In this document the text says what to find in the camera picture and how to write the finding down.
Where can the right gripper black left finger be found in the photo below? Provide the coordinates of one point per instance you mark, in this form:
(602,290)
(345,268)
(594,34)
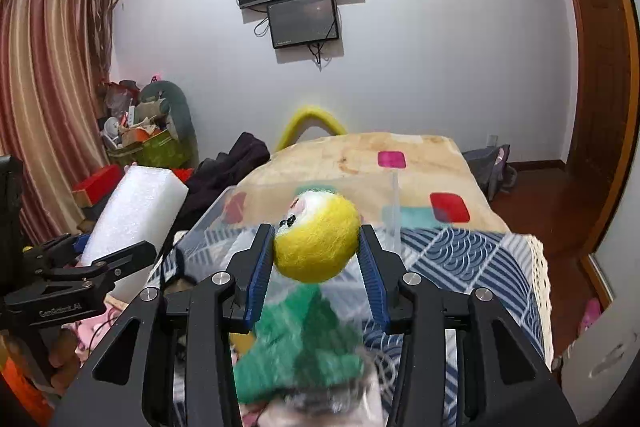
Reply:
(129,379)

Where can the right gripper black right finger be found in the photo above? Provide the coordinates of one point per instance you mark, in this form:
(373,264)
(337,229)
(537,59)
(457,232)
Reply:
(464,361)

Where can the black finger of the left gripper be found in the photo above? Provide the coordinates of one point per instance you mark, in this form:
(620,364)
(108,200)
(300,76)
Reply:
(120,264)
(56,253)

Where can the white foam block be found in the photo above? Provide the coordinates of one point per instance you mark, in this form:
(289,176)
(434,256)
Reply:
(143,207)

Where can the green knitted glove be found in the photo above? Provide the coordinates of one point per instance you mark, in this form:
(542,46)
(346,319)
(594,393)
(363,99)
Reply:
(300,344)

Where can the yellow felt ball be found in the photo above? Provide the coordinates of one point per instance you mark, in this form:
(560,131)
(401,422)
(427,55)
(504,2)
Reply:
(317,237)

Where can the clear plastic storage box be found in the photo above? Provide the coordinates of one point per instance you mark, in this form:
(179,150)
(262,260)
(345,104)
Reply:
(227,212)

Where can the red box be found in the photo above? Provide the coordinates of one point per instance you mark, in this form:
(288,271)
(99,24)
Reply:
(90,191)

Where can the blue white patterned cloth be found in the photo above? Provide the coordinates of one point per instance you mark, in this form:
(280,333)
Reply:
(510,265)

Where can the white cabinet door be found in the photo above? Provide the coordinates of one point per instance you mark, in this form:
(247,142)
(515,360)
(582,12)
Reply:
(600,373)

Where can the green cardboard clutter box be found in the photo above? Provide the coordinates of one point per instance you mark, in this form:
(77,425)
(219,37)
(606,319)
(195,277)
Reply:
(161,151)

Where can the dark clothes pile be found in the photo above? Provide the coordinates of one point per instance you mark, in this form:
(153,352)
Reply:
(214,175)

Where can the grey green plush cushion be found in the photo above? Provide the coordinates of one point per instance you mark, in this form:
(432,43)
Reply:
(175,110)

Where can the beige patterned fleece blanket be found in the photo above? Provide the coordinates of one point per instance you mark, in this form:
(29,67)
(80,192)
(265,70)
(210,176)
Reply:
(411,181)

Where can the grey backpack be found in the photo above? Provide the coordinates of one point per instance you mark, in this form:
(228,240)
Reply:
(491,170)

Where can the yellow fuzzy arch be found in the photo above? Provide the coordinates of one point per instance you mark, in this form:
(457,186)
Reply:
(305,117)

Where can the red striped curtain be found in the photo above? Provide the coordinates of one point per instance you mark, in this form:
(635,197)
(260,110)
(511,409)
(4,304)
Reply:
(53,66)

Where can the brown wooden door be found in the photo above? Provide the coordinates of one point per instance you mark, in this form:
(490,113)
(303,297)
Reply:
(607,108)

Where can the pale pink drawstring pouch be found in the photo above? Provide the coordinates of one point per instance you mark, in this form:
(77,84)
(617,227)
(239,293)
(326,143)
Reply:
(357,403)

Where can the small black wall monitor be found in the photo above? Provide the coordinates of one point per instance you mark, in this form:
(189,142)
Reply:
(299,22)

